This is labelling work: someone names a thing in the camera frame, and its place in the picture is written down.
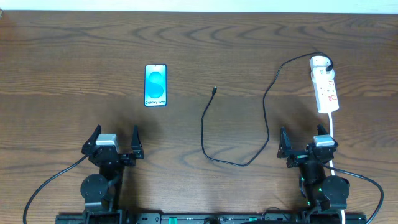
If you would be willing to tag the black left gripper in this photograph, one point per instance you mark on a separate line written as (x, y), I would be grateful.
(114, 157)

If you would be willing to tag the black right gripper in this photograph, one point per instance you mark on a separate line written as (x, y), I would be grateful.
(304, 158)

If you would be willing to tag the blue Galaxy smartphone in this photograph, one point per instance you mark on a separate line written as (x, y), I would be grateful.
(155, 87)

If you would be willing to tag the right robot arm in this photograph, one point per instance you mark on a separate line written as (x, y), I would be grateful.
(326, 195)

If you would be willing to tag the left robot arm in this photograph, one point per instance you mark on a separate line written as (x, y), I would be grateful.
(101, 191)

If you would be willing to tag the white USB charger plug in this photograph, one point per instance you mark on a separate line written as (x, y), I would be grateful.
(321, 61)

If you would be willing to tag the white power strip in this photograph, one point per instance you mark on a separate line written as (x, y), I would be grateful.
(325, 90)

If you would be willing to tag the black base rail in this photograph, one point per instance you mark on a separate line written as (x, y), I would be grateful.
(156, 218)

